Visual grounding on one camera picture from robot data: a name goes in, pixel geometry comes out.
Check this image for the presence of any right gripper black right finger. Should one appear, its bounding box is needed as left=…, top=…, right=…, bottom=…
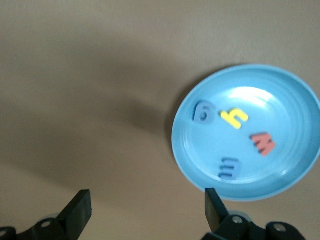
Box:
left=201, top=187, right=310, bottom=240

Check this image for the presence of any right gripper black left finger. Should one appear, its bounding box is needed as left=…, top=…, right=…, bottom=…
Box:
left=0, top=189, right=94, bottom=240

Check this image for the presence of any blue foam letter m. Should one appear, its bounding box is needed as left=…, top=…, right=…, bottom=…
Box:
left=217, top=156, right=243, bottom=180

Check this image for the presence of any red foam letter w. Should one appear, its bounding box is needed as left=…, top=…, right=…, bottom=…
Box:
left=249, top=133, right=277, bottom=158

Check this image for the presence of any yellow foam letter h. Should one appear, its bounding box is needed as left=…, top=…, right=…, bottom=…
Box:
left=219, top=107, right=250, bottom=130

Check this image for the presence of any blue foam letter g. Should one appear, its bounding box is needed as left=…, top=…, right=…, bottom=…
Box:
left=191, top=99, right=218, bottom=125

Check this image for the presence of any blue plate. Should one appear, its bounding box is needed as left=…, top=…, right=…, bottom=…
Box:
left=171, top=64, right=320, bottom=202

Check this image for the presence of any brown table cover sheet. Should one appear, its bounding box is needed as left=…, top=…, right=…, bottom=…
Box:
left=0, top=0, right=320, bottom=240

